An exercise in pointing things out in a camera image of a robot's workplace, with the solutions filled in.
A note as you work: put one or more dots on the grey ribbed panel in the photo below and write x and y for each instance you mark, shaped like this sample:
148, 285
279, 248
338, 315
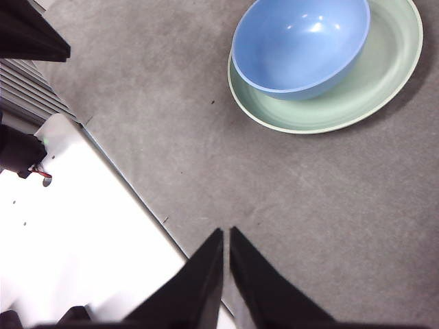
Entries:
24, 89

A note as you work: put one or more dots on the green round plate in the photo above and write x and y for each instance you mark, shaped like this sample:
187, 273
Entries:
377, 85

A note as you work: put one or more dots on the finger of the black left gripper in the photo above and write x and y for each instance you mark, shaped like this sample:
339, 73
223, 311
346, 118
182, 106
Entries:
24, 31

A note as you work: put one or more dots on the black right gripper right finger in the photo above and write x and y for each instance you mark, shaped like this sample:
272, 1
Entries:
264, 294

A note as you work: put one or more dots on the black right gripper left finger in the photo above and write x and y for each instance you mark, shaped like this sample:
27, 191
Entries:
192, 291

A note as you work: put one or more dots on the blue ribbed bowl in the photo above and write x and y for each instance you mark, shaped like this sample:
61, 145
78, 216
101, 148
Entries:
302, 51

